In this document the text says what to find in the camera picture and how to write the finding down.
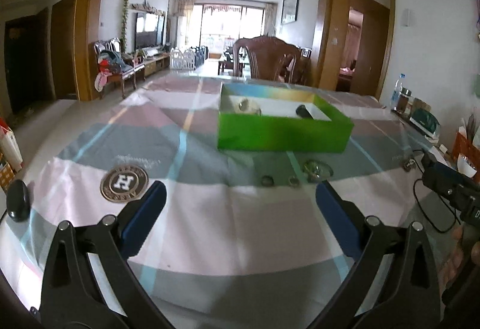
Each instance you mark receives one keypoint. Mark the green jewelry box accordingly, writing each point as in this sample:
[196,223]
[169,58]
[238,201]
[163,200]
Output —
[256,117]

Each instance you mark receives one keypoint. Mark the red white paper bag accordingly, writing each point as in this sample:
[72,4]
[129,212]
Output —
[10,148]

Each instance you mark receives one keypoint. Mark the wooden tv cabinet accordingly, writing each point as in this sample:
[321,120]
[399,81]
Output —
[151,65]

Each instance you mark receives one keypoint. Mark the clear water bottle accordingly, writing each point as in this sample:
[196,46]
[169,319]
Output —
[396,92]

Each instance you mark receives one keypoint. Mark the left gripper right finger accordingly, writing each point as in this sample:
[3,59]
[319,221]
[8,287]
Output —
[393,282]

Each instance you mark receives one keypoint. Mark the orange plastic basket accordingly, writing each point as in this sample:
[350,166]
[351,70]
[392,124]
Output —
[463,147]

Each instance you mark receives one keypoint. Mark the wooden armchair with clothes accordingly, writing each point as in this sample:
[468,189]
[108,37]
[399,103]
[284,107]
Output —
[112,68]

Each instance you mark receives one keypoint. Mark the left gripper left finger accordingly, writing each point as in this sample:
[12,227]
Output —
[70,294]

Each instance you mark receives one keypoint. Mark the black oval case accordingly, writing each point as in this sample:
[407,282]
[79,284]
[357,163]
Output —
[18,201]

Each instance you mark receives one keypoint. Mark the green vine garland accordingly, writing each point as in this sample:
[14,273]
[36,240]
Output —
[123,25]

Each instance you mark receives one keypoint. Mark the white baby fence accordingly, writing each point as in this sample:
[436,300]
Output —
[182,60]

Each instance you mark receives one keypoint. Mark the framed wall picture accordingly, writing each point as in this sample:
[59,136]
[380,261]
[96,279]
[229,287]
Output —
[289,11]

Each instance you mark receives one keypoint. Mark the black wrist watch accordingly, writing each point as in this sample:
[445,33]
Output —
[303,112]

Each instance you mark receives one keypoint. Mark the right hand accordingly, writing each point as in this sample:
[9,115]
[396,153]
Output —
[453,263]

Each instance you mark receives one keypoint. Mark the dark wooden dining chair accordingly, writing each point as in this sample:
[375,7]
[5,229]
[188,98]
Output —
[269,58]

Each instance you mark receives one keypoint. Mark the green white pouch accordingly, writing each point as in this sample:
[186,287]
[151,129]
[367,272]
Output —
[426,122]

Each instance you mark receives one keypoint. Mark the glass jar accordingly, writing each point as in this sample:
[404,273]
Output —
[404,98]

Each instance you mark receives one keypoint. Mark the flat screen television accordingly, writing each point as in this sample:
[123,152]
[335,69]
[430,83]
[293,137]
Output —
[148,30]

